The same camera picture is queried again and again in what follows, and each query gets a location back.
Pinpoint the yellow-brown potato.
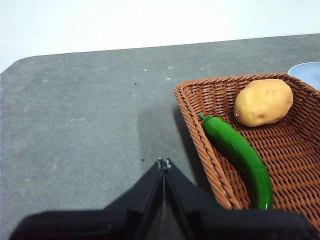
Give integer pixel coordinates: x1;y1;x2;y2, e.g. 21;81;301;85
233;78;294;128

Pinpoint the light blue round plate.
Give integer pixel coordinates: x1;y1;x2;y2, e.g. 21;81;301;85
287;61;320;91

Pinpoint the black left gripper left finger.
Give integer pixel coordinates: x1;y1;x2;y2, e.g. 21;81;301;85
9;157;165;240

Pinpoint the green chili pepper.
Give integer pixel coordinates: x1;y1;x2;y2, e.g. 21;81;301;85
197;113;274;211

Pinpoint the brown wicker basket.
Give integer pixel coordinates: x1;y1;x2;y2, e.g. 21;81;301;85
174;72;320;211

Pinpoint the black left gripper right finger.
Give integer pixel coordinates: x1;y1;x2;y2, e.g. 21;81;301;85
163;158;319;240

